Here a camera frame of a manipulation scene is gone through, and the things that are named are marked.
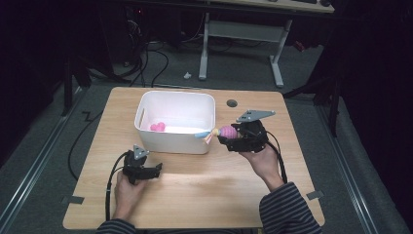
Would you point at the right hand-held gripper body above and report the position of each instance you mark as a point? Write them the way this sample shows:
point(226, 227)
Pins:
point(253, 136)

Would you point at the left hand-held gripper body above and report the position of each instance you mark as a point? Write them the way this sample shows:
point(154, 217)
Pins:
point(134, 167)

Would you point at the pink crochet doll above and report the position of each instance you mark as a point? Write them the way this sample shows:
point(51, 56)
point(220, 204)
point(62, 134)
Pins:
point(224, 132)

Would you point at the pink heart plush toy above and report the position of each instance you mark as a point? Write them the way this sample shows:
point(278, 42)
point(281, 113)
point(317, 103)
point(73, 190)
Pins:
point(158, 127)

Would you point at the white plastic bin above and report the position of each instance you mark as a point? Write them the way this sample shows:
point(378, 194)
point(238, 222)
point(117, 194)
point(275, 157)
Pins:
point(175, 112)

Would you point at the person's right hand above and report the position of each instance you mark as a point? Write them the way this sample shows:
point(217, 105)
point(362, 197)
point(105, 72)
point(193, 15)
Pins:
point(264, 165)

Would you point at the person's left hand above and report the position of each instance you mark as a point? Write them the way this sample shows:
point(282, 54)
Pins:
point(128, 198)

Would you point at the grey tape strip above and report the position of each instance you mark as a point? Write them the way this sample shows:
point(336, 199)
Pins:
point(74, 200)
point(315, 195)

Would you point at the crumpled white paper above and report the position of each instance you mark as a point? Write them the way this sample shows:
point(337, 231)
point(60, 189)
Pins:
point(187, 75)

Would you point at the black metal stand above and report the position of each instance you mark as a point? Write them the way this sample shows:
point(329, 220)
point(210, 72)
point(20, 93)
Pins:
point(328, 91)
point(69, 84)

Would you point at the desk with white legs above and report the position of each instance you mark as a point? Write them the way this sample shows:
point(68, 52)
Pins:
point(246, 31)

